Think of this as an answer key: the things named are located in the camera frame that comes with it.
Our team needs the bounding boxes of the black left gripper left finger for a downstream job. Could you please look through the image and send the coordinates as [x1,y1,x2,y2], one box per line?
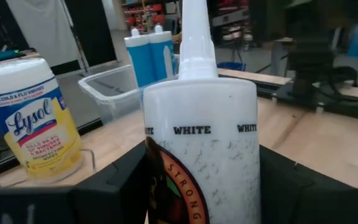
[0,139,150,224]

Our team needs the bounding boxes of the blue silicone tube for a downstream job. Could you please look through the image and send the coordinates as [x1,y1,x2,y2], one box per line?
[124,27,155,88]
[147,24,177,81]

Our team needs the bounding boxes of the white partition panel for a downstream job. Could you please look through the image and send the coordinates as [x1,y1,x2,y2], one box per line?
[5,0,85,68]

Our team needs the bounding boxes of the storage shelf rack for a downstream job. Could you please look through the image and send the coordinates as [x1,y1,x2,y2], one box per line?
[121,0,181,34]

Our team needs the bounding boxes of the Lysol wipes canister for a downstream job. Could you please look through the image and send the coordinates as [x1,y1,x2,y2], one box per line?
[0,57,85,184]

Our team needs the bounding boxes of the clear shallow plastic tray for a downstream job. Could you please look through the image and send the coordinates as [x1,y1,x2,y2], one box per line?
[0,147,98,189]

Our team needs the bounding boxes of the blue storage bin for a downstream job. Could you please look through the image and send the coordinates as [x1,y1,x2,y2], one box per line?
[217,61,247,72]

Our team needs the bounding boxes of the clear plastic bin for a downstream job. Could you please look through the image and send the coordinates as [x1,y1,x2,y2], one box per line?
[77,54,181,125]

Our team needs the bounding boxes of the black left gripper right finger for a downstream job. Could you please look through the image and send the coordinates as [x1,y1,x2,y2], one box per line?
[258,144,358,224]

